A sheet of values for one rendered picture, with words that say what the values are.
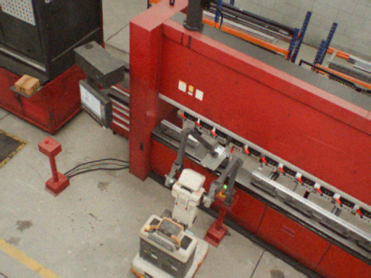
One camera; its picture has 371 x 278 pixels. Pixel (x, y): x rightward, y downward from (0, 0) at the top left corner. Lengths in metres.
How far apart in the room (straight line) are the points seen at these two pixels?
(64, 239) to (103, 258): 0.50
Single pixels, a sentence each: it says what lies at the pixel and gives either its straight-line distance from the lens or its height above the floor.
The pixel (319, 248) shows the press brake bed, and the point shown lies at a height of 0.59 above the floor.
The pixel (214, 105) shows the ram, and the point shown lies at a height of 1.63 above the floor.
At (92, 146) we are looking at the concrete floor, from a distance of 6.19.
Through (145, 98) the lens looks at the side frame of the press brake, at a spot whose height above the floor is 1.44.
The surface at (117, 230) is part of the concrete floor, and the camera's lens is 5.38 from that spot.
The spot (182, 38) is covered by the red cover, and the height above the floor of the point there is 2.24.
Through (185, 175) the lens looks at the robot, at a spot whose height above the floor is 1.36.
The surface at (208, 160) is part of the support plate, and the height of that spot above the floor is 1.00.
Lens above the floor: 4.60
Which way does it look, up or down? 46 degrees down
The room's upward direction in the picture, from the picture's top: 8 degrees clockwise
